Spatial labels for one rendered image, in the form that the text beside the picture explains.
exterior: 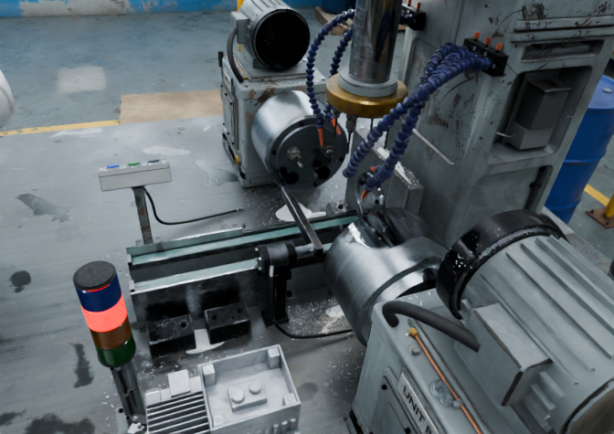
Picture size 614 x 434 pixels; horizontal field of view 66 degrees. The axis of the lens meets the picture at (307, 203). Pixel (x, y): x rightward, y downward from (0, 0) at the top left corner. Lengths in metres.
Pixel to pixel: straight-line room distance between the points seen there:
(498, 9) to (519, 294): 0.58
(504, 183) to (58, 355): 1.10
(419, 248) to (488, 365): 0.34
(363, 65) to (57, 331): 0.92
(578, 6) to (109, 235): 1.28
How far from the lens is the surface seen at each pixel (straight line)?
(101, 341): 0.84
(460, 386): 0.71
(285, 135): 1.30
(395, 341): 0.75
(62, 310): 1.33
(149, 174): 1.26
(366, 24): 0.99
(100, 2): 6.66
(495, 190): 1.22
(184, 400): 0.74
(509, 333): 0.60
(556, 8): 1.04
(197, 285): 1.14
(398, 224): 0.94
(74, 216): 1.61
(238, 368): 0.75
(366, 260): 0.89
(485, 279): 0.64
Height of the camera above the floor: 1.74
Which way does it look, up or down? 37 degrees down
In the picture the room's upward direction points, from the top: 4 degrees clockwise
